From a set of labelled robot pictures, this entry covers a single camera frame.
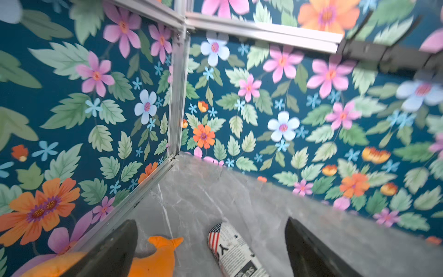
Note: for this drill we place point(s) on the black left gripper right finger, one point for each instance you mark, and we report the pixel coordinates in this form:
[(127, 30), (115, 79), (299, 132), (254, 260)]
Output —
[(310, 257)]

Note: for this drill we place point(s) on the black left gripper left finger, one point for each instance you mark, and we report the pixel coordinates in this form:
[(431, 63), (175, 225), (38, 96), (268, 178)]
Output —
[(112, 257)]

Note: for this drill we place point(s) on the orange plush whale toy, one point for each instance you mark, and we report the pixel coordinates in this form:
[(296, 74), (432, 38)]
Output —
[(159, 264)]

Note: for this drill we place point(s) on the newspaper print wrapped vase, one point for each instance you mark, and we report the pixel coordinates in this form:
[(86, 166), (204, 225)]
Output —
[(233, 255)]

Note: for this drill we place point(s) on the black hook rail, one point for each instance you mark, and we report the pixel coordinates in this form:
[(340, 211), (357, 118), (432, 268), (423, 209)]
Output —
[(396, 55)]

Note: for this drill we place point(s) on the aluminium frame struts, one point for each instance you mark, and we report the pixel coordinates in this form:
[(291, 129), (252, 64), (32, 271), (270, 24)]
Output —
[(183, 20)]

